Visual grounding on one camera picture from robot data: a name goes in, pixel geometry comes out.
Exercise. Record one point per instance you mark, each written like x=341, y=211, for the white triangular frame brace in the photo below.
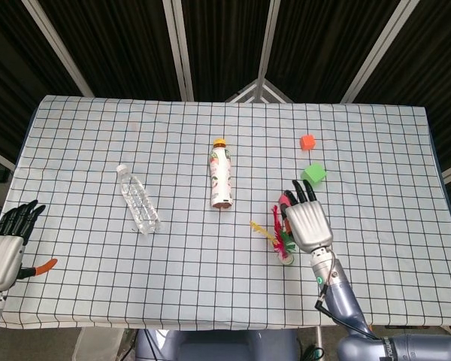
x=261, y=90

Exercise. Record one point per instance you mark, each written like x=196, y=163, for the clear plastic water bottle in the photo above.
x=137, y=203

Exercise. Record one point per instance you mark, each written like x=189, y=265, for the colourful feather shuttlecock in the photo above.
x=285, y=257

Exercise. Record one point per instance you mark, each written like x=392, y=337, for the small pink foam cube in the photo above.
x=285, y=197

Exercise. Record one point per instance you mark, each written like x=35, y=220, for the white black-grid tablecloth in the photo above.
x=210, y=282

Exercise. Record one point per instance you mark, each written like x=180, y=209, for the white partition frame post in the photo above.
x=268, y=37
x=178, y=49
x=379, y=49
x=60, y=49

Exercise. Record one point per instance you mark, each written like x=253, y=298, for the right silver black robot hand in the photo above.
x=310, y=225

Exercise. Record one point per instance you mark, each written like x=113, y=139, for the small orange foam cube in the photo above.
x=307, y=143

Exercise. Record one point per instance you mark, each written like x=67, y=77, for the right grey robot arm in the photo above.
x=345, y=301

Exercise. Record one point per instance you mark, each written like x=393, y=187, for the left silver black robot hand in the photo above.
x=2, y=259

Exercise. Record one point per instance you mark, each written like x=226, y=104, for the grey robot torso base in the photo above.
x=218, y=346

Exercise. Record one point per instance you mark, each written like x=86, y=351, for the white labelled drink bottle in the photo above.
x=221, y=180

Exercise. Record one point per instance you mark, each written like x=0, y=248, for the large green foam cube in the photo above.
x=315, y=175

